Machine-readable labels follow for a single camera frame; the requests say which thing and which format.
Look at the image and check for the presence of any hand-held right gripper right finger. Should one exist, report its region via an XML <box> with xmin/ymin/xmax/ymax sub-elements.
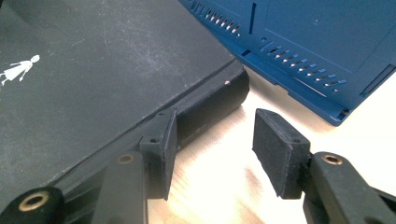
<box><xmin>251</xmin><ymin>107</ymin><xmax>396</xmax><ymax>224</ymax></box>

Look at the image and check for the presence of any black book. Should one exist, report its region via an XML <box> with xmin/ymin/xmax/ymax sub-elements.
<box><xmin>0</xmin><ymin>0</ymin><xmax>250</xmax><ymax>213</ymax></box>

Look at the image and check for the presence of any blue plastic file rack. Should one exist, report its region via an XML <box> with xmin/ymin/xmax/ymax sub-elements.
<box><xmin>178</xmin><ymin>0</ymin><xmax>396</xmax><ymax>127</ymax></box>

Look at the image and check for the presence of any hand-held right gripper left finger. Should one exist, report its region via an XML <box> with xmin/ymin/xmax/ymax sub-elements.
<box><xmin>92</xmin><ymin>108</ymin><xmax>178</xmax><ymax>224</ymax></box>

